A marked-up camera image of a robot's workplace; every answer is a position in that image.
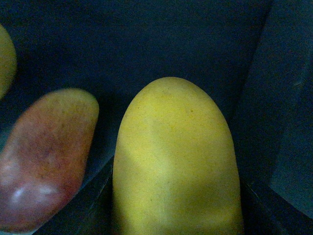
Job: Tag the red yellow mango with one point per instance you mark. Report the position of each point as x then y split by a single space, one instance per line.
43 162

